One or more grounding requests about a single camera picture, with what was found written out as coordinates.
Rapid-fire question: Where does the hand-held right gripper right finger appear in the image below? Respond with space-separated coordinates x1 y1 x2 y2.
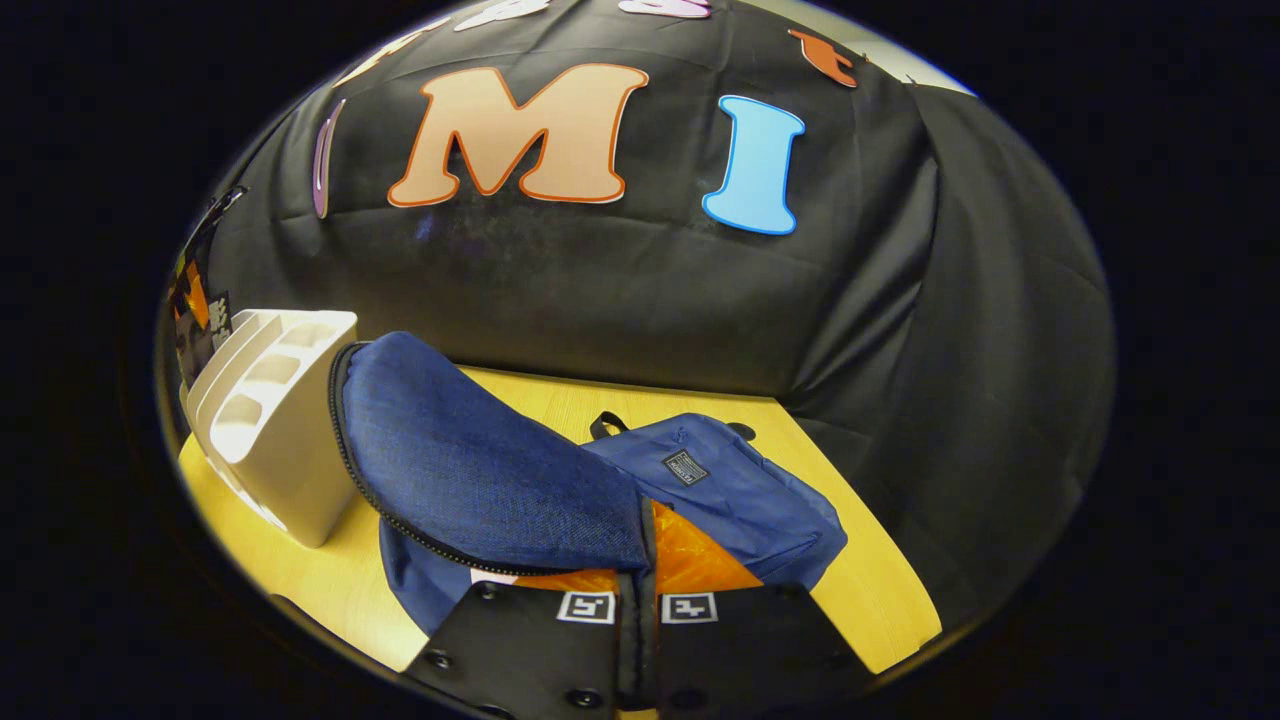
640 500 881 720

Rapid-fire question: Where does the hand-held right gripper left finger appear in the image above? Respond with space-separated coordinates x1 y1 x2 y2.
400 568 641 720

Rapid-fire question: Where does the grey book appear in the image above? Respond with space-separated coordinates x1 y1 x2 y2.
176 290 237 391

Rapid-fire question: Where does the white bookshelf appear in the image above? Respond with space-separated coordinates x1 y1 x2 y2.
180 308 359 549

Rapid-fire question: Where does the blue schoolbag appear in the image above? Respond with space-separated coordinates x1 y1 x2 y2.
328 332 849 637

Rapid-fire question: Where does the black backdrop cloth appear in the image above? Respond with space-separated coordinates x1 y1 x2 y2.
165 0 1116 631

